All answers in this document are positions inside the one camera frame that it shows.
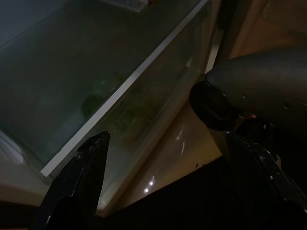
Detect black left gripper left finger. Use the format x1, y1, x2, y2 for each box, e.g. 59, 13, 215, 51
35, 130, 111, 230

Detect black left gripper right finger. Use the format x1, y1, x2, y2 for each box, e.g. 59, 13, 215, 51
225, 131, 307, 230

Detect glass fridge shelf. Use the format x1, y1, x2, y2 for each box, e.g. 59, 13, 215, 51
0, 0, 212, 178

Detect silver two-door fridge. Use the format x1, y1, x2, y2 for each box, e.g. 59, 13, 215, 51
0, 0, 231, 216

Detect green leafy vegetables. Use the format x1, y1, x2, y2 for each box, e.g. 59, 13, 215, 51
81, 93, 159, 127

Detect clear crisper drawer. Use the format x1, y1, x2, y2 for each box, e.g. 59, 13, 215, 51
47, 14, 216, 183

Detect clear plastic food tray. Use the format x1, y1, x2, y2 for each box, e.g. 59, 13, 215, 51
124, 0, 148, 12

